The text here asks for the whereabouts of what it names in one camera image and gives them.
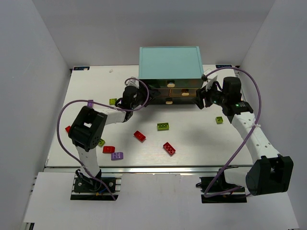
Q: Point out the lime long lego centre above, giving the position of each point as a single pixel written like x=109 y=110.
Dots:
x=162 y=126

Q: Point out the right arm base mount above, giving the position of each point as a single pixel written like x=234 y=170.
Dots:
x=220 y=192

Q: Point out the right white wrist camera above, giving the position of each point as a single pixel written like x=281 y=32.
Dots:
x=209 y=77

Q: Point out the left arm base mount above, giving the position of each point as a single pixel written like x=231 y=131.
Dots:
x=87 y=189

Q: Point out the red lego centre left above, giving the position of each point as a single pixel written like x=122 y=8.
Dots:
x=139 y=136

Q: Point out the purple sloped lego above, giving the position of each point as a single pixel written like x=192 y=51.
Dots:
x=117 y=156

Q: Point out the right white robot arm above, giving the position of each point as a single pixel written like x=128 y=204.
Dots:
x=271 y=172

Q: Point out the red sloped lego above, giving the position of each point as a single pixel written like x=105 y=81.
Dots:
x=108 y=149

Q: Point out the right blue label sticker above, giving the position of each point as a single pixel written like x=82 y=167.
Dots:
x=222 y=66

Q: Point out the blue label sticker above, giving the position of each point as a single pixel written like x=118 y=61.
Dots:
x=81 y=68
x=222 y=66

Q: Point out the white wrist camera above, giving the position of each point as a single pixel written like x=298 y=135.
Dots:
x=209 y=77
x=132 y=82

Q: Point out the lime lego near left arm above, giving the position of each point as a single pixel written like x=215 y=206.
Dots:
x=112 y=101

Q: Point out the left blue label sticker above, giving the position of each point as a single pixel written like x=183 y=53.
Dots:
x=81 y=68

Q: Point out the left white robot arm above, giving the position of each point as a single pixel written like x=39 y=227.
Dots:
x=88 y=126

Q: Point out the lime small lego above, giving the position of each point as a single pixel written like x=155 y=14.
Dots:
x=219 y=120

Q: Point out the red lego centre right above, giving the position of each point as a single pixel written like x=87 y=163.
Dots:
x=169 y=149

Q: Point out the purple long lego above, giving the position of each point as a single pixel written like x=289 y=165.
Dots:
x=90 y=104

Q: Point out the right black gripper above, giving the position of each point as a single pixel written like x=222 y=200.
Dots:
x=203 y=97

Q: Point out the teal drawer cabinet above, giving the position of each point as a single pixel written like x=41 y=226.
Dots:
x=173 y=73

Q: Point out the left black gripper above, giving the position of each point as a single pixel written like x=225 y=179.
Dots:
x=146 y=94

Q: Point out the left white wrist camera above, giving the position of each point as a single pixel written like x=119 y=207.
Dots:
x=132 y=82

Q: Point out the olive small lego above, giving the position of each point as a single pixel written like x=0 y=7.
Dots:
x=101 y=142

